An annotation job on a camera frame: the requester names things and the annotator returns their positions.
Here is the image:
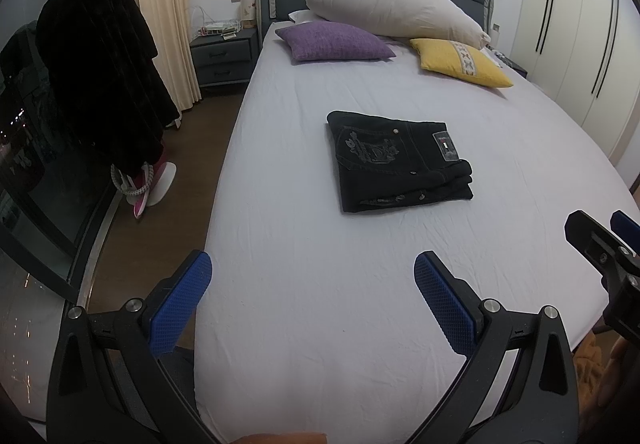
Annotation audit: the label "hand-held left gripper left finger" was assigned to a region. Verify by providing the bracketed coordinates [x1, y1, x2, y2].
[46, 249, 222, 444]

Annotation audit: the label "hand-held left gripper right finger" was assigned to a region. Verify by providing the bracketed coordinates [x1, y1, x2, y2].
[404, 251, 582, 444]

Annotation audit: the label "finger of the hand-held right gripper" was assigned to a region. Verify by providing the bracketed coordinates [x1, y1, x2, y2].
[610, 209, 640, 256]
[564, 209, 640, 295]

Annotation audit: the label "black pants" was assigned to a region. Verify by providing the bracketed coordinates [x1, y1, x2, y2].
[326, 110, 475, 214]

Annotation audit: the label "yellow-brown cloth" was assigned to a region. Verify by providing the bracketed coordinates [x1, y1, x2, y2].
[572, 336, 608, 387]

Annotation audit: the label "bed with white sheet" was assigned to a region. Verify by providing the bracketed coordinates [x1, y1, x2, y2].
[192, 19, 640, 444]

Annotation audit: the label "pink and white slippers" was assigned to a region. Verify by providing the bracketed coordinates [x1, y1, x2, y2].
[110, 158, 178, 218]

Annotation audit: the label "dark nightstand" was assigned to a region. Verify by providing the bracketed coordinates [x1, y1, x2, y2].
[487, 44, 529, 78]

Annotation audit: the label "white wardrobe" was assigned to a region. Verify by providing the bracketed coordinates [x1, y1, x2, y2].
[509, 0, 640, 187]

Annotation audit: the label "glass window door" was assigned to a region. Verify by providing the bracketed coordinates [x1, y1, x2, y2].
[0, 0, 123, 295]

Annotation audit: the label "yellow pillow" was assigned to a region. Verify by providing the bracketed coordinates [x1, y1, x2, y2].
[410, 38, 515, 88]

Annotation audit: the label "black coat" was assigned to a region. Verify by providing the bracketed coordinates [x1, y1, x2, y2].
[35, 0, 182, 175]

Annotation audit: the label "grey nightstand with drawers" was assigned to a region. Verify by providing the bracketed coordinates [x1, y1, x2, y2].
[189, 28, 262, 88]

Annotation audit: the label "purple pillow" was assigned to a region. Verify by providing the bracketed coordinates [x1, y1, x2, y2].
[275, 21, 397, 62]

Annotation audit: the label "beige curtain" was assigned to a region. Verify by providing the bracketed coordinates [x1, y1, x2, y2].
[134, 0, 203, 112]

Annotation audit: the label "black wardrobe handle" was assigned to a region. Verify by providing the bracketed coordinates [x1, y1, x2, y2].
[540, 0, 557, 54]
[591, 0, 615, 94]
[534, 0, 553, 50]
[598, 0, 620, 99]

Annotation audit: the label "wire desk tray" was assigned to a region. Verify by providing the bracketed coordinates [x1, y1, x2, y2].
[191, 6, 242, 39]

